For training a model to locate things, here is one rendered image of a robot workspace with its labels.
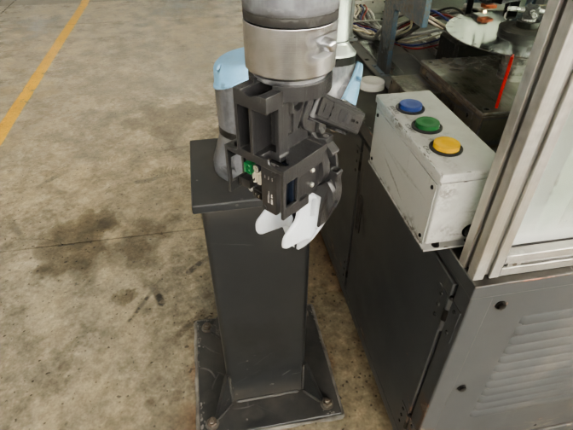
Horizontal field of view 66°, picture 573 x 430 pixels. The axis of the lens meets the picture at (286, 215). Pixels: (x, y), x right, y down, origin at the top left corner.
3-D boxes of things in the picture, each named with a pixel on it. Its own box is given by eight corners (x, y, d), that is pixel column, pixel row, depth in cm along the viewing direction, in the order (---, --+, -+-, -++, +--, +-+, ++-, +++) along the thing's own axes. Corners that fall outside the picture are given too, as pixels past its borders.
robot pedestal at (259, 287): (200, 440, 122) (147, 238, 75) (197, 323, 152) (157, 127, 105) (341, 415, 128) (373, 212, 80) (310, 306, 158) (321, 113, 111)
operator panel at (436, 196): (483, 244, 74) (512, 168, 64) (421, 252, 72) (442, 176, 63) (415, 156, 95) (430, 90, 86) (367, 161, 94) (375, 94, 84)
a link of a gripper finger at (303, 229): (269, 269, 49) (267, 202, 43) (303, 241, 52) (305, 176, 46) (292, 282, 47) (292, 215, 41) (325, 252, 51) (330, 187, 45)
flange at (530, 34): (519, 21, 102) (523, 10, 101) (564, 35, 95) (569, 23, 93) (486, 29, 98) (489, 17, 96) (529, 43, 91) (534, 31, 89)
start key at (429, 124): (442, 136, 73) (444, 125, 72) (419, 139, 73) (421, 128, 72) (431, 125, 76) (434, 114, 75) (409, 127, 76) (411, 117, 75)
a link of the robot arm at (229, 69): (225, 106, 92) (219, 38, 83) (290, 109, 90) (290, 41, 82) (210, 134, 83) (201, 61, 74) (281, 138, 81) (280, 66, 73)
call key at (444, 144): (462, 159, 68) (465, 148, 67) (437, 161, 68) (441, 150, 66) (450, 146, 71) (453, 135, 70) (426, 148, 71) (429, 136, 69)
